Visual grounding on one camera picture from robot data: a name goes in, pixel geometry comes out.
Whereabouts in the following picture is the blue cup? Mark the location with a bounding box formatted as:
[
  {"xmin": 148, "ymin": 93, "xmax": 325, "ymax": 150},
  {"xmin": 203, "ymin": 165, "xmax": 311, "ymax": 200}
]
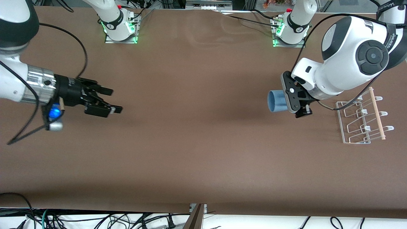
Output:
[{"xmin": 267, "ymin": 90, "xmax": 288, "ymax": 113}]

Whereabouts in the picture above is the brown table support board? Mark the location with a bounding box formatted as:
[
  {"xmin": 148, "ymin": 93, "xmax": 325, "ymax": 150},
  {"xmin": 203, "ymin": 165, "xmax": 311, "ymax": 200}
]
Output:
[{"xmin": 183, "ymin": 204, "xmax": 206, "ymax": 229}]

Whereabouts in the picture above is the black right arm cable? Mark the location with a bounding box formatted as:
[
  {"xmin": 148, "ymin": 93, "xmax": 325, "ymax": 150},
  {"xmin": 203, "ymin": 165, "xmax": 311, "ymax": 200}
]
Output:
[{"xmin": 0, "ymin": 22, "xmax": 88, "ymax": 145}]

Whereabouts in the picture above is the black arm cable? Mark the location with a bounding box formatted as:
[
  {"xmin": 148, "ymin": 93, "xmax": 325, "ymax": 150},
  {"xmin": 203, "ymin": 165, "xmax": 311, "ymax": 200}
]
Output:
[
  {"xmin": 0, "ymin": 22, "xmax": 88, "ymax": 145},
  {"xmin": 291, "ymin": 13, "xmax": 383, "ymax": 111}
]

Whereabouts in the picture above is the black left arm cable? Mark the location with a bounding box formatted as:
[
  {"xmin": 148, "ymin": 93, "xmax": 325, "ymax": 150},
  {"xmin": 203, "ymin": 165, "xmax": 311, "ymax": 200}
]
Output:
[{"xmin": 291, "ymin": 13, "xmax": 383, "ymax": 111}]

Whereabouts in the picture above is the white wire rack wooden rod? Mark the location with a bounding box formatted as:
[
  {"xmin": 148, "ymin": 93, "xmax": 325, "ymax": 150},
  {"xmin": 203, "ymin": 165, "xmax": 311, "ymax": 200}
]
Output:
[{"xmin": 336, "ymin": 87, "xmax": 395, "ymax": 144}]

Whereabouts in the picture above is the black base cable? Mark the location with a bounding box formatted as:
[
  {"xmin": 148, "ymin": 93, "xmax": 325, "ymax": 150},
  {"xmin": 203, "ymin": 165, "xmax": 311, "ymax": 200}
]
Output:
[{"xmin": 219, "ymin": 9, "xmax": 278, "ymax": 28}]

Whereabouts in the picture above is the black floor cable loop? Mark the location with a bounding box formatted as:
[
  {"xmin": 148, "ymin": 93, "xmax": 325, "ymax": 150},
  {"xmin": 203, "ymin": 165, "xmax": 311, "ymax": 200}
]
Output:
[{"xmin": 0, "ymin": 192, "xmax": 36, "ymax": 223}]

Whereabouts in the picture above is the aluminium frame with connectors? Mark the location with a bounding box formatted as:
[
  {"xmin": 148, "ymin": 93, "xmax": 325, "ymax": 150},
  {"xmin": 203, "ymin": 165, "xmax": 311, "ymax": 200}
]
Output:
[{"xmin": 186, "ymin": 0, "xmax": 233, "ymax": 10}]

